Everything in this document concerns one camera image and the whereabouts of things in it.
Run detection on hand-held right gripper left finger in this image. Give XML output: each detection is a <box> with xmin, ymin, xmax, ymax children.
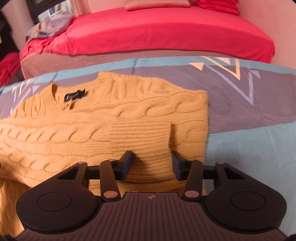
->
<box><xmin>54</xmin><ymin>151</ymin><xmax>135</xmax><ymax>202</ymax></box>

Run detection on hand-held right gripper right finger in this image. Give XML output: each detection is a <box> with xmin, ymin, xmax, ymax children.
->
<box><xmin>171</xmin><ymin>151</ymin><xmax>247</xmax><ymax>202</ymax></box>

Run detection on yellow cable-knit cardigan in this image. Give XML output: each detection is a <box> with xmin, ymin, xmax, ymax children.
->
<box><xmin>0</xmin><ymin>71</ymin><xmax>210</xmax><ymax>233</ymax></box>

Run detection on dark hanging clothes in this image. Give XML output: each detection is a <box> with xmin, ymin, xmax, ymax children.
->
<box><xmin>0</xmin><ymin>10</ymin><xmax>20</xmax><ymax>62</ymax></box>

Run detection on blue grey patterned blanket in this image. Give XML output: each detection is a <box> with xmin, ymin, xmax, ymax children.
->
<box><xmin>0</xmin><ymin>56</ymin><xmax>296</xmax><ymax>210</ymax></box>

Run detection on pink ruffled cloth pile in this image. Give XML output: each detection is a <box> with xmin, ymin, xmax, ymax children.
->
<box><xmin>0</xmin><ymin>51</ymin><xmax>22</xmax><ymax>87</ymax></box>

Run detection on grey-blue crumpled cloth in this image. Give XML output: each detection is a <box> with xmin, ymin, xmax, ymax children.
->
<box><xmin>25</xmin><ymin>9</ymin><xmax>74</xmax><ymax>42</ymax></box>

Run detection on pink flat pillow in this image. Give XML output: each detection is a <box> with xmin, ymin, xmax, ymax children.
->
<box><xmin>125</xmin><ymin>0</ymin><xmax>191</xmax><ymax>11</ymax></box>

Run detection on red folded blanket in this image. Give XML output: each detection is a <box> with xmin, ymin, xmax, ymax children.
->
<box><xmin>194</xmin><ymin>0</ymin><xmax>240</xmax><ymax>16</ymax></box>

